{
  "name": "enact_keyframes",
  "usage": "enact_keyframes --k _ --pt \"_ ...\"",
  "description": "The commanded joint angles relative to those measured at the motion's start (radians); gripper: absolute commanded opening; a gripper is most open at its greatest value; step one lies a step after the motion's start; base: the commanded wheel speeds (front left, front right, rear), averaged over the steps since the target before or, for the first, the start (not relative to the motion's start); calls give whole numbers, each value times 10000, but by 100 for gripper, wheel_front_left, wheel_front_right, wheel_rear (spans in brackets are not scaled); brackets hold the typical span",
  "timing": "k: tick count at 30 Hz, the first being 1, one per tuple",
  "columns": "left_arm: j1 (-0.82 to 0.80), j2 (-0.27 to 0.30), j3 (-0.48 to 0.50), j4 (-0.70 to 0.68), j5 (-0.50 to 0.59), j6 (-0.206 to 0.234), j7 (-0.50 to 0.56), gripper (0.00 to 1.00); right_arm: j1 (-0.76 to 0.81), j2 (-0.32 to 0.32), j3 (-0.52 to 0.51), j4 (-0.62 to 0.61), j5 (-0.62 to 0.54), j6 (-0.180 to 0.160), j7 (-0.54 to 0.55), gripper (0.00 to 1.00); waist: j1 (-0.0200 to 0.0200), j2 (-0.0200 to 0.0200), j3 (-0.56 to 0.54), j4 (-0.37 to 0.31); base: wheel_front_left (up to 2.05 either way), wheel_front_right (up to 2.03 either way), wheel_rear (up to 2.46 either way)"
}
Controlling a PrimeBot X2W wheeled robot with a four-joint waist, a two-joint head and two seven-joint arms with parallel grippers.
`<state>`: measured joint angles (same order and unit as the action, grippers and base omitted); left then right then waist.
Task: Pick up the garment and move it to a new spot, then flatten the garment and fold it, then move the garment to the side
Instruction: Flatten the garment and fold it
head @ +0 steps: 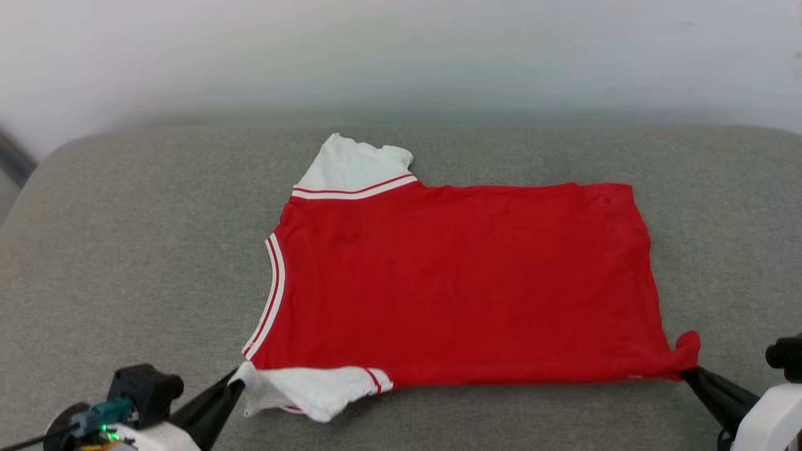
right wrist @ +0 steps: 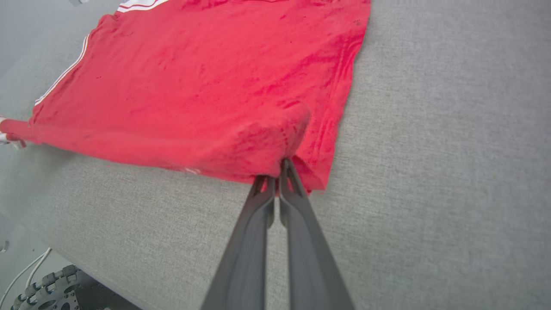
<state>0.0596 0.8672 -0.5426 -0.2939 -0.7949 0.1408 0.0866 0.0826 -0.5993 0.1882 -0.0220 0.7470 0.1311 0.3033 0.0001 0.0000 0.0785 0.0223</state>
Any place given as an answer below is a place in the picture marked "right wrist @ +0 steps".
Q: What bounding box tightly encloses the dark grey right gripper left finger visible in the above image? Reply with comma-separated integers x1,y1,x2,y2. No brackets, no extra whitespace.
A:
201,175,276,310

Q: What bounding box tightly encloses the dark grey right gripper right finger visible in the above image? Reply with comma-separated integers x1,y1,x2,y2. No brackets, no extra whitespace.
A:
279,158,355,310

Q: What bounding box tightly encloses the red garment with white stripes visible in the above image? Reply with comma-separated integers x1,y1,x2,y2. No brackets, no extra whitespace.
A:
0,0,371,193

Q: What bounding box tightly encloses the grey fabric sofa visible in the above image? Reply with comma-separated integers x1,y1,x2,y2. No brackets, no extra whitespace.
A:
0,0,551,310

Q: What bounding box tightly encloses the thin white cable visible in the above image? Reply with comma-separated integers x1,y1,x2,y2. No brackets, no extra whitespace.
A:
25,250,53,289
0,247,51,307

